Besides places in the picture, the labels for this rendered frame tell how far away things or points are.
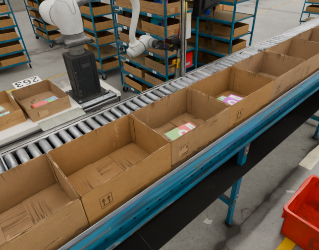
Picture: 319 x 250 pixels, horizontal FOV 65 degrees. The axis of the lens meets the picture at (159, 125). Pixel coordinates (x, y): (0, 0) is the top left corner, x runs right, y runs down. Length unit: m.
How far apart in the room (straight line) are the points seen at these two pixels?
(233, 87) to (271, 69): 0.39
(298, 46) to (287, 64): 0.41
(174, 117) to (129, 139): 0.31
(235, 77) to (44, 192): 1.24
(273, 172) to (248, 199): 0.40
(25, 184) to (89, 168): 0.26
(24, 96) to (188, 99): 1.33
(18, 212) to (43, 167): 0.18
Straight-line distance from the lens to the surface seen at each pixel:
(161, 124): 1.35
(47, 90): 2.25
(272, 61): 1.97
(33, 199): 1.14
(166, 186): 1.01
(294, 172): 2.55
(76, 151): 1.12
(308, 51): 2.30
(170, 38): 2.06
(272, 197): 2.27
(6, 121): 1.89
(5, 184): 1.09
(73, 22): 1.84
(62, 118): 1.82
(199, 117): 1.41
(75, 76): 1.92
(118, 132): 1.19
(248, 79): 1.62
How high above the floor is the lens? 1.68
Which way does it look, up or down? 36 degrees down
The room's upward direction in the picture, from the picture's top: 3 degrees counter-clockwise
